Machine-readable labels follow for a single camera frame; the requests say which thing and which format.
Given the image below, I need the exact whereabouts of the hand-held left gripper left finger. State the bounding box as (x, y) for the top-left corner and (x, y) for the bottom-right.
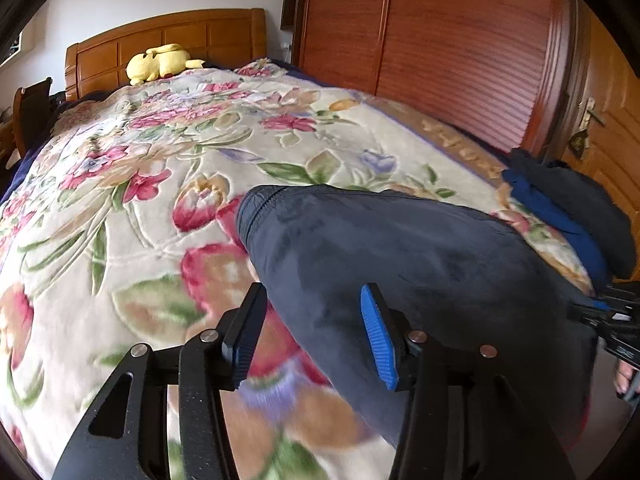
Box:
(52, 282), (269, 480)

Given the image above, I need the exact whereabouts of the wooden door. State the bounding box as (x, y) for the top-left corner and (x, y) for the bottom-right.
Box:
(562, 7), (640, 221)

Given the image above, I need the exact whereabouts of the wooden chair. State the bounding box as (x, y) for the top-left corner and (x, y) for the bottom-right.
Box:
(12, 77), (54, 157)

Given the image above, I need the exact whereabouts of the yellow plush toy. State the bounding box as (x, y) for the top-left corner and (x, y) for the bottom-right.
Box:
(124, 43), (206, 86)

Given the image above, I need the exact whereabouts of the dark blue bed sheet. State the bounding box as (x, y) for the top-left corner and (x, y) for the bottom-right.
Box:
(0, 145), (38, 206)

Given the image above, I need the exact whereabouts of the blue garment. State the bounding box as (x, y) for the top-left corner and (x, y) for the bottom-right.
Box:
(501, 169), (612, 291)

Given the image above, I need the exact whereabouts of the person's right hand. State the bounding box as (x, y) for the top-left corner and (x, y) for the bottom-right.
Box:
(612, 357), (638, 397)

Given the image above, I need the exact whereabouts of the black garment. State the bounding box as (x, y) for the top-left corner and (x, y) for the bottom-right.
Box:
(509, 147), (632, 283)

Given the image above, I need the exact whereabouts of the brass door handle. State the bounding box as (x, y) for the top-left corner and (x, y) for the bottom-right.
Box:
(579, 98), (607, 128)

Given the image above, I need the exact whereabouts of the floral blanket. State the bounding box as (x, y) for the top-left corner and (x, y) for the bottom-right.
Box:
(0, 57), (596, 480)

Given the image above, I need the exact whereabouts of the wooden slatted wardrobe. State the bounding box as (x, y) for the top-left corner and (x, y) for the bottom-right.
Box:
(281, 0), (592, 163)

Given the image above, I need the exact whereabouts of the dark navy smooth garment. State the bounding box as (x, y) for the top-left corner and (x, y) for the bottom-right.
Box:
(235, 183), (601, 456)

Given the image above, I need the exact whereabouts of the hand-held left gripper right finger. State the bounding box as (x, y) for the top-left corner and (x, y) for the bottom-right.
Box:
(359, 282), (568, 480)

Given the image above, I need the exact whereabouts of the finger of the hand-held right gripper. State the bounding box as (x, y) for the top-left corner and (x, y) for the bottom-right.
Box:
(566, 301), (617, 327)
(596, 280), (640, 307)

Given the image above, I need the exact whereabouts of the wooden bed headboard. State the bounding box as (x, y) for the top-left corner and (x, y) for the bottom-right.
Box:
(64, 8), (269, 102)

